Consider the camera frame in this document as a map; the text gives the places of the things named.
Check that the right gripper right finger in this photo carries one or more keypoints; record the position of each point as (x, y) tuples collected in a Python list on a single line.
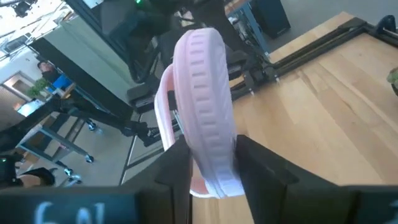
[(267, 186)]

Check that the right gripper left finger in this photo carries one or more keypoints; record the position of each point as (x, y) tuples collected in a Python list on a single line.
[(174, 186)]

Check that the pink slide sandal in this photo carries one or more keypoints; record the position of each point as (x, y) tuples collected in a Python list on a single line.
[(202, 93)]

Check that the black angled stand strut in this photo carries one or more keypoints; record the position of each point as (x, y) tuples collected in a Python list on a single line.
[(93, 113)]

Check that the blue-grey wheeled table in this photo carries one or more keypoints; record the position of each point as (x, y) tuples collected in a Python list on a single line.
[(53, 137)]

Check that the small potted succulent plant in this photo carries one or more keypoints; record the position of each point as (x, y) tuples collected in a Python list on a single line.
[(393, 77)]

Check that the green indoor plant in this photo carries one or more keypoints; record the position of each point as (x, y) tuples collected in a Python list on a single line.
[(38, 87)]

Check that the black aluminium table frame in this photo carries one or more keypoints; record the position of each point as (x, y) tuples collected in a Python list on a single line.
[(326, 40)]

